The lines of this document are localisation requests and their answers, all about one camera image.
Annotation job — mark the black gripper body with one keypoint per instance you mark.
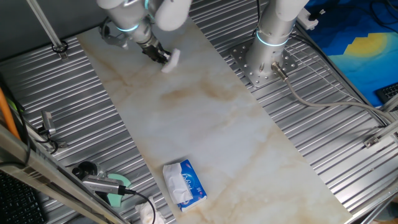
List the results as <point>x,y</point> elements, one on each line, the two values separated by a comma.
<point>152,49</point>

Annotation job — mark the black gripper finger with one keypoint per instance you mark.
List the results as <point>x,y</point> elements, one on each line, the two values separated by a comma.
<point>165,54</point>
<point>161,59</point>

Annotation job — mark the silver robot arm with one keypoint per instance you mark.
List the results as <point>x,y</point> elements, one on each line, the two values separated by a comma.
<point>267,53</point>

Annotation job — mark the aluminium pole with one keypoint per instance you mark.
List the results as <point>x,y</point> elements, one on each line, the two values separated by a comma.
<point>45,23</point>

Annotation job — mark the blue tissue pack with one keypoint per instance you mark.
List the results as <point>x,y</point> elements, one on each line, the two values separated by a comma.
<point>192,183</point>

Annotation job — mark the white power strip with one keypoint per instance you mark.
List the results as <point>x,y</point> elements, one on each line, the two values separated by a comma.
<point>306,18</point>

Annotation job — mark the green disc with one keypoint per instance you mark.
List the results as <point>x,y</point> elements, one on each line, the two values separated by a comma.
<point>116,199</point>

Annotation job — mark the black plug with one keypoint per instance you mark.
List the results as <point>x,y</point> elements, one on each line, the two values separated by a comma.
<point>315,15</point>

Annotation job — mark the crumpled white tissue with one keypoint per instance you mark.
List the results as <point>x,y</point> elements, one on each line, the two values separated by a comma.
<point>147,214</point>

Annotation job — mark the orange pole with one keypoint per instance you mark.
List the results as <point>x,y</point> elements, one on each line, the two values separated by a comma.
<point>7,113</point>

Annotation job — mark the blue and yellow mat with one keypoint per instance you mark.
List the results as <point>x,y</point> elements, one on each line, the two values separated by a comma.
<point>357,46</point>

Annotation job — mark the large black keyboard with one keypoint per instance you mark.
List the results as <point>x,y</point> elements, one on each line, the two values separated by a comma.
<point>15,202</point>

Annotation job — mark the small black keyboard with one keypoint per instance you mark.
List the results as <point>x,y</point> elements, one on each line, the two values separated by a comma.
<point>387,91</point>

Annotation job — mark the aluminium strut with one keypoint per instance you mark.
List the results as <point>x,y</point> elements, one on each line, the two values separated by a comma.
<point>391,104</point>
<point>388,129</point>

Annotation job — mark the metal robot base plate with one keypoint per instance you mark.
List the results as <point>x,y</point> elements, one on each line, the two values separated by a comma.
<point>258,79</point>

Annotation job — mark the black round mount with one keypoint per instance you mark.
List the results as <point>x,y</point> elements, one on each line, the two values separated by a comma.
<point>85,169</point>

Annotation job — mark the silver ribbed camera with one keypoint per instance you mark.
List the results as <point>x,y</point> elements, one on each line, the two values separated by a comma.
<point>99,184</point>

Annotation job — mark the aluminium frame bar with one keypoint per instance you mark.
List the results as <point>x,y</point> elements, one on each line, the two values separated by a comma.
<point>18,152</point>

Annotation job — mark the metal corner bracket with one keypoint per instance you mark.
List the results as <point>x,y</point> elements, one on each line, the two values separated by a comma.
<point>371,141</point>

